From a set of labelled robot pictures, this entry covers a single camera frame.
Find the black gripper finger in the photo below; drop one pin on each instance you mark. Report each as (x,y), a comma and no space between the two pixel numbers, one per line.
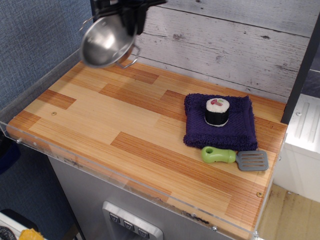
(128,19)
(141,14)

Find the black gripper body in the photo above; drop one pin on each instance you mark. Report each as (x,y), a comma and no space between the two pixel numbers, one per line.
(113,7)

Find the small stainless steel pot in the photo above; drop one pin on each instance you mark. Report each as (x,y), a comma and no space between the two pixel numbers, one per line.
(108,42)

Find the purple cloth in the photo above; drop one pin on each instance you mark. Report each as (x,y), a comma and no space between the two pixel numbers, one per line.
(237,134)

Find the toy sushi roll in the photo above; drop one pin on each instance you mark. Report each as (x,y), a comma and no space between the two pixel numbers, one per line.
(217,112)

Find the grey toy fridge cabinet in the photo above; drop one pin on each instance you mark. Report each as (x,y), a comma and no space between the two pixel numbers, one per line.
(86,193)

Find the silver dispenser button panel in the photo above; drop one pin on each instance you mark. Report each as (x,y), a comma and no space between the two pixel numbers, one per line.
(137,228)

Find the yellow object at corner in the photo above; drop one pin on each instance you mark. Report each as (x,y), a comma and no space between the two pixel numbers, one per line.
(30,234)

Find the clear acrylic front guard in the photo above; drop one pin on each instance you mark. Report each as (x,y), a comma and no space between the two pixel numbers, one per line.
(156,164)

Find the dark grey right post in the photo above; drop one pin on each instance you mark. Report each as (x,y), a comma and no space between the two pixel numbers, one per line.
(302,73)

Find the green handled grey toy spatula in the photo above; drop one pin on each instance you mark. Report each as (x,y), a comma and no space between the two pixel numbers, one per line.
(247,161)

